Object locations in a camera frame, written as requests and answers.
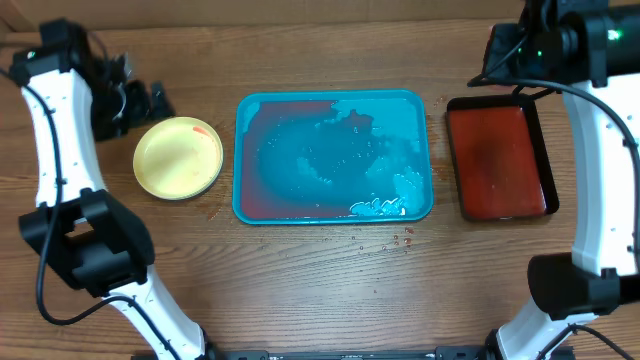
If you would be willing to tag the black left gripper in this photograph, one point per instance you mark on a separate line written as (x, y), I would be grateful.
(164, 108)

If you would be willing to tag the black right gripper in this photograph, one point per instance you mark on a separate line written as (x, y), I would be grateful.
(498, 43)

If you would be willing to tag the yellow plate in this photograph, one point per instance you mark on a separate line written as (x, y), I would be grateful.
(178, 158)

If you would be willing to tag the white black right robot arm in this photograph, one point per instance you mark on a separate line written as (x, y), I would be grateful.
(587, 51)

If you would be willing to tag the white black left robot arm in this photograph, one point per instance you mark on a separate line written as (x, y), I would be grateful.
(78, 229)

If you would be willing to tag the black tray with red water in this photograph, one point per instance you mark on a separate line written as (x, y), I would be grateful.
(499, 157)

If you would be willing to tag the teal serving tray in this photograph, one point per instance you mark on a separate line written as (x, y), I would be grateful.
(332, 157)

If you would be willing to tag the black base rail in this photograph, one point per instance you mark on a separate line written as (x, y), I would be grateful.
(439, 353)

